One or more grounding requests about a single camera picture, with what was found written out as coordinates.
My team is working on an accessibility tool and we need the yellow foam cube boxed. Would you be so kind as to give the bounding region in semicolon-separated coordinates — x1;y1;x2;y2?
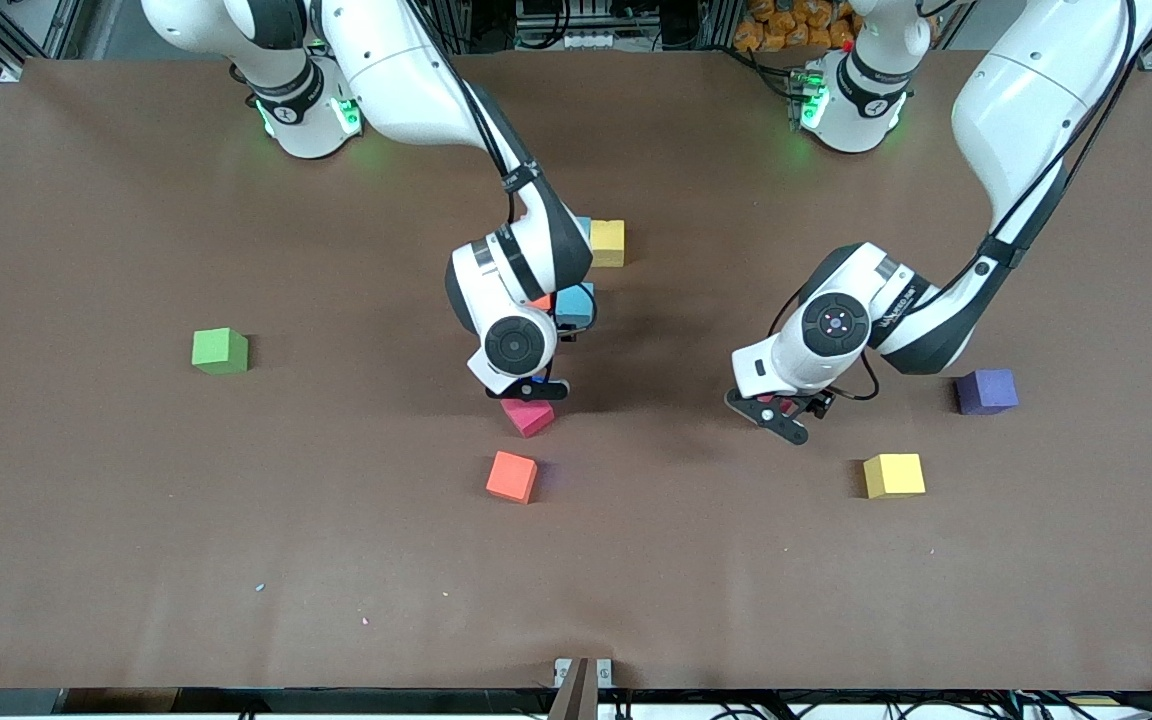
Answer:
862;453;927;500
590;219;627;269

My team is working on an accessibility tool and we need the orange fruit pile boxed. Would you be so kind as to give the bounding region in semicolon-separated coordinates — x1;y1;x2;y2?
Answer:
733;0;862;53

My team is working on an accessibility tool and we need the metal table edge bracket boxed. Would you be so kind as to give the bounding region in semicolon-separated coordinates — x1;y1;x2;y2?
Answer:
553;657;614;689

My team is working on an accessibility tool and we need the black cable bundle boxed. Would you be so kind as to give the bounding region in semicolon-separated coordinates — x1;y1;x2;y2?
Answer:
716;688;1152;720

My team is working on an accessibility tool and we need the purple foam cube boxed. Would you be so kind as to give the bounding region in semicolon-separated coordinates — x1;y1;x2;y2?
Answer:
955;369;1020;416

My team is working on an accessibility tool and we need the green foam cube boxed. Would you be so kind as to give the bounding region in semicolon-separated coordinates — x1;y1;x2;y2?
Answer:
191;327;250;377

